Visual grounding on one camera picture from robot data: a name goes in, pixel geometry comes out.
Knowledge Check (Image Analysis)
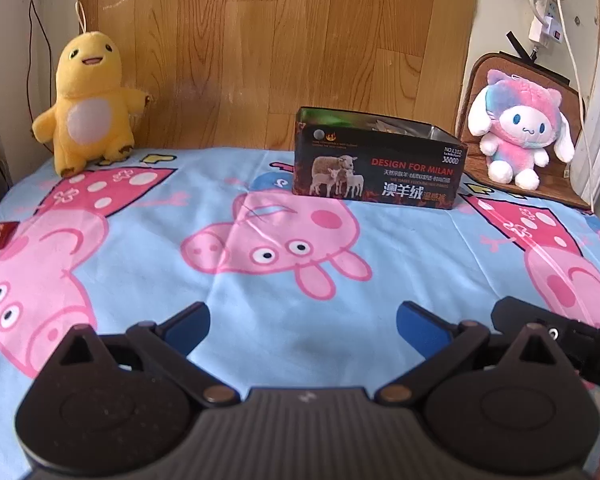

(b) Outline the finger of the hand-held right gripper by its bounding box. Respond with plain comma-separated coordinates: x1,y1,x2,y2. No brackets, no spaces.
491,296,600,392

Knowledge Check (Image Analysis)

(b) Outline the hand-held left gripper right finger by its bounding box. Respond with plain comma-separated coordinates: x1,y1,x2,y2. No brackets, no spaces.
375,301,571,406

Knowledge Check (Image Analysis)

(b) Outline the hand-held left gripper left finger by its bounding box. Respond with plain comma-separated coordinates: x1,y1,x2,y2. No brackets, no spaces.
45,301,241,406

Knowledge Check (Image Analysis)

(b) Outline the black tin box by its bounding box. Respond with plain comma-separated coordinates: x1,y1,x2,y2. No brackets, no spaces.
291,106,465,211

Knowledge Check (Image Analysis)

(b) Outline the printed blue cartoon blanket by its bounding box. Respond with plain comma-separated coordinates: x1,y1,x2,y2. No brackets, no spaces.
0,146,600,480

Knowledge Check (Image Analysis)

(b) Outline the brown seat cushion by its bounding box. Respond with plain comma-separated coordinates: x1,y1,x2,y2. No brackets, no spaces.
457,51,593,211

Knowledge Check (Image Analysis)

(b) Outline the pink and blue plush toy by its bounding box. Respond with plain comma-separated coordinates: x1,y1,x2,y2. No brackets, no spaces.
467,69,576,192

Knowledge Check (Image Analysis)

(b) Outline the yellow plush toy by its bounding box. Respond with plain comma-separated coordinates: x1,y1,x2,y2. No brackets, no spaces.
31,2,150,178

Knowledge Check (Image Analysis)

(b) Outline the black tape strip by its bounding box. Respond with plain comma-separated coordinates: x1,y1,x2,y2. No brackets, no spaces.
505,31,538,63

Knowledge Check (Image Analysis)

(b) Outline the wood grain board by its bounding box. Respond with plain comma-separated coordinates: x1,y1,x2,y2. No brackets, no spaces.
75,0,481,153

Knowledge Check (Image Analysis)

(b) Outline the white charger plug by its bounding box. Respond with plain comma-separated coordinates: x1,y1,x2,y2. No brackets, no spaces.
528,17,564,49

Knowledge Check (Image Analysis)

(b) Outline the white power strip with cables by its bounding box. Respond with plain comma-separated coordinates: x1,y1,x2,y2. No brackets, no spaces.
522,0,597,203

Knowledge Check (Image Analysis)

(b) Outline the thin dark cable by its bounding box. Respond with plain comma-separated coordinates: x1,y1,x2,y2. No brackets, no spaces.
25,0,63,153

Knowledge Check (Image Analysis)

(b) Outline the white wall power strip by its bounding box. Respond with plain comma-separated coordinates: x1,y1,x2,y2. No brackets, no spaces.
532,0,569,26

